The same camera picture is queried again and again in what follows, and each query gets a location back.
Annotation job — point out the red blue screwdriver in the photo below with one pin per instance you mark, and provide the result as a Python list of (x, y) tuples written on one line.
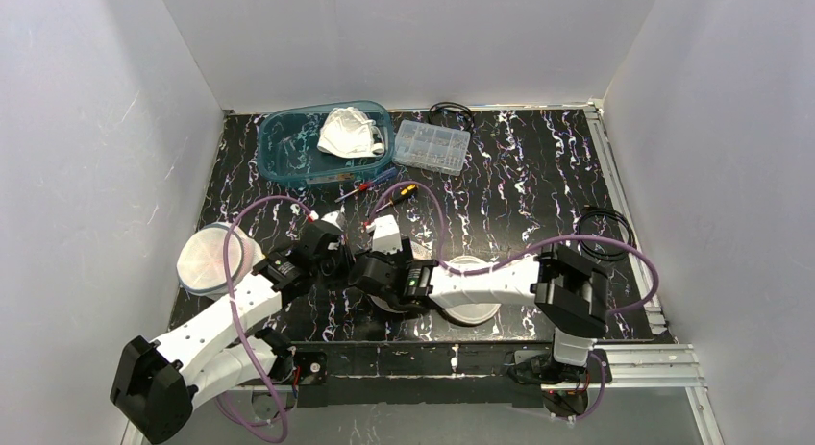
[(378, 180)]

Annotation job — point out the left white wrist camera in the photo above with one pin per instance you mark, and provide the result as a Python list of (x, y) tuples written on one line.
[(334, 221)]

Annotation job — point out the white cloth in bin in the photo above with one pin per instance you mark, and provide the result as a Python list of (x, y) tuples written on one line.
[(349, 133)]

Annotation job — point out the teal plastic bin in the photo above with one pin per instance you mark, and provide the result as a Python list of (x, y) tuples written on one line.
[(288, 151)]

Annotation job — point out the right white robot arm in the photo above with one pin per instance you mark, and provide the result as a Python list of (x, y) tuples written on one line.
[(569, 289)]

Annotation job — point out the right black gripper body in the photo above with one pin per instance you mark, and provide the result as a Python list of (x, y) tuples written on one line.
[(367, 268)]

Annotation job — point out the yellow black screwdriver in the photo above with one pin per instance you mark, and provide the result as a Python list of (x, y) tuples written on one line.
[(401, 195)]

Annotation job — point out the clear plastic screw box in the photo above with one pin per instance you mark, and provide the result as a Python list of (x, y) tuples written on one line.
[(430, 147)]

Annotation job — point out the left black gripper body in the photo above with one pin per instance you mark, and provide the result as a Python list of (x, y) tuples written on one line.
[(329, 258)]

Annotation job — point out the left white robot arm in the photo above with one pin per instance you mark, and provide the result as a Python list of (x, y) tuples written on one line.
[(160, 382)]

